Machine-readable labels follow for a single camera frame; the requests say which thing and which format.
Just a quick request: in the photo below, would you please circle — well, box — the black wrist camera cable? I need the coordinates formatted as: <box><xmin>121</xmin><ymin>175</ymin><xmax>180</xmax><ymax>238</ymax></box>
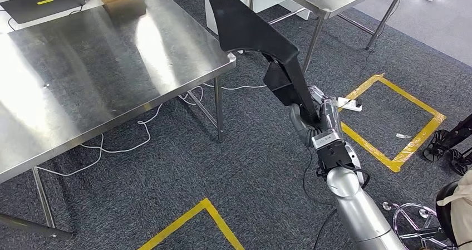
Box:
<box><xmin>316</xmin><ymin>161</ymin><xmax>371</xmax><ymax>190</ymax></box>

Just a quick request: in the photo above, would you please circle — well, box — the person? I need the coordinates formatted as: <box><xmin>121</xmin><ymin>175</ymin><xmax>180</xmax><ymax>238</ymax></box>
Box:
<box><xmin>436</xmin><ymin>170</ymin><xmax>472</xmax><ymax>250</ymax></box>

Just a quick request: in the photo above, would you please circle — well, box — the black hanging robot cable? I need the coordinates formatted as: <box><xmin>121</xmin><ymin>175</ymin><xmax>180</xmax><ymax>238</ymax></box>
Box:
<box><xmin>312</xmin><ymin>208</ymin><xmax>338</xmax><ymax>250</ymax></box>

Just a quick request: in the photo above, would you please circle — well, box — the stainless steel workbench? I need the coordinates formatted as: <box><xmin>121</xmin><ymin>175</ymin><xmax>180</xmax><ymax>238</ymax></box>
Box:
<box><xmin>0</xmin><ymin>0</ymin><xmax>237</xmax><ymax>240</ymax></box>

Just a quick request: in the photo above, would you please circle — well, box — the white power strip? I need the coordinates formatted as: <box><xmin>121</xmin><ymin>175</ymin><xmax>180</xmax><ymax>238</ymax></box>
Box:
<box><xmin>337</xmin><ymin>97</ymin><xmax>363</xmax><ymax>112</ymax></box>

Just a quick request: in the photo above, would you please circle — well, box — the chrome swivel stool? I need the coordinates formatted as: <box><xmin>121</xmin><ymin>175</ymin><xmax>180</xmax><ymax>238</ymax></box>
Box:
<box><xmin>382</xmin><ymin>182</ymin><xmax>458</xmax><ymax>250</ymax></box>

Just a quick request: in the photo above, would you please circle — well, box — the white floor cable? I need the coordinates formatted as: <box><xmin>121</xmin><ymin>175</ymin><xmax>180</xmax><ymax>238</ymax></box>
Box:
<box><xmin>35</xmin><ymin>81</ymin><xmax>268</xmax><ymax>177</ymax></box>

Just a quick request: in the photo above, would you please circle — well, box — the thin black cable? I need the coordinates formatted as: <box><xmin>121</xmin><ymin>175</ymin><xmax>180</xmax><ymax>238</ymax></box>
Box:
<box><xmin>301</xmin><ymin>146</ymin><xmax>336</xmax><ymax>207</ymax></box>

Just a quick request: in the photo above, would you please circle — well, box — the grey laptop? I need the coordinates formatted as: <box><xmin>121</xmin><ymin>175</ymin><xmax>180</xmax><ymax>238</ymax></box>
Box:
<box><xmin>0</xmin><ymin>0</ymin><xmax>86</xmax><ymax>24</ymax></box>

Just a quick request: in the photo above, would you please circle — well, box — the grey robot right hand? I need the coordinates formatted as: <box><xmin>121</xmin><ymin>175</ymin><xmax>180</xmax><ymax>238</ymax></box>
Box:
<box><xmin>288</xmin><ymin>85</ymin><xmax>345</xmax><ymax>148</ymax></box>

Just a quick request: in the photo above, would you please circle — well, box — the yellow floor tape square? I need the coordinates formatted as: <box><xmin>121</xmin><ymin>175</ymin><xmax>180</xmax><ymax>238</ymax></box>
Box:
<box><xmin>338</xmin><ymin>73</ymin><xmax>447</xmax><ymax>173</ymax></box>
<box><xmin>137</xmin><ymin>198</ymin><xmax>246</xmax><ymax>250</ymax></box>

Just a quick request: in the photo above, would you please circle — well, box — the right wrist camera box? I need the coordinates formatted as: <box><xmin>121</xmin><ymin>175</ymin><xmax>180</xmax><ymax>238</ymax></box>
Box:
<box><xmin>311</xmin><ymin>131</ymin><xmax>354</xmax><ymax>171</ymax></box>

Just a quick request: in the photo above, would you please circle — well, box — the steel frame table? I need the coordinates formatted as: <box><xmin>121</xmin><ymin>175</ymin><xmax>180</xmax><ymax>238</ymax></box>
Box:
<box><xmin>247</xmin><ymin>0</ymin><xmax>411</xmax><ymax>74</ymax></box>

